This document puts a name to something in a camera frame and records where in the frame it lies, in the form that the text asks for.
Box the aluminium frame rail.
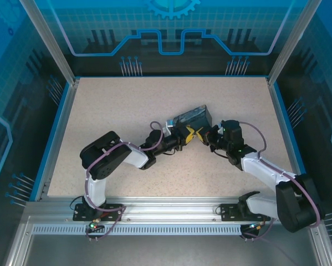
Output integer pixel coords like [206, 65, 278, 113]
[24, 196, 321, 225]

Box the aluminium frame post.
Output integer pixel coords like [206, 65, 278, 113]
[18, 0, 80, 85]
[267, 0, 315, 85]

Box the left arm cable connector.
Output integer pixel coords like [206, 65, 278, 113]
[85, 218, 104, 232]

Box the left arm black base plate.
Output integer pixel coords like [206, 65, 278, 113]
[73, 203, 125, 222]

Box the aluminium side rail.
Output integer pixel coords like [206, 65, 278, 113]
[34, 80, 80, 202]
[267, 77, 305, 175]

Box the slotted grey cable duct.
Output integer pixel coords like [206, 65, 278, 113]
[31, 223, 255, 237]

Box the right arm cable connector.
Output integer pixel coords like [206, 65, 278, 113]
[247, 221, 266, 232]

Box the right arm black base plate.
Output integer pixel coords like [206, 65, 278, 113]
[219, 203, 272, 222]

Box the arm cable connector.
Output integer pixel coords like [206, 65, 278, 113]
[247, 221, 266, 232]
[85, 218, 104, 232]

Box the starry night print tin box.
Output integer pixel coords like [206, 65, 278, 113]
[165, 104, 213, 131]

